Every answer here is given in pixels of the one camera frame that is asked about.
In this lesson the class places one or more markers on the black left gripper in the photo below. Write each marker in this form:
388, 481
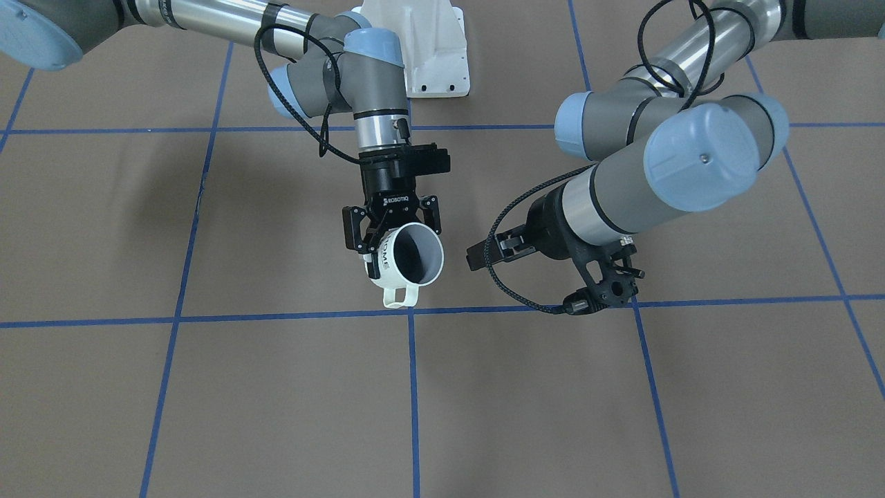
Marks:
546, 220

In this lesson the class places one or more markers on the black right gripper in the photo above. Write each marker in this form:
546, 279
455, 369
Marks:
389, 187

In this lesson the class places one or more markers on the white plastic mug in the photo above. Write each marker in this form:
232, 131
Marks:
407, 259

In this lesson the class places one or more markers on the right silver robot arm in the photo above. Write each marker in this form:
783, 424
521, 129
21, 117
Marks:
339, 77

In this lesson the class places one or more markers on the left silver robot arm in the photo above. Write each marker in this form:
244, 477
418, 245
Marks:
657, 150

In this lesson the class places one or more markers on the white camera mast pedestal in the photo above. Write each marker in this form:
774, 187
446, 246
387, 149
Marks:
434, 45

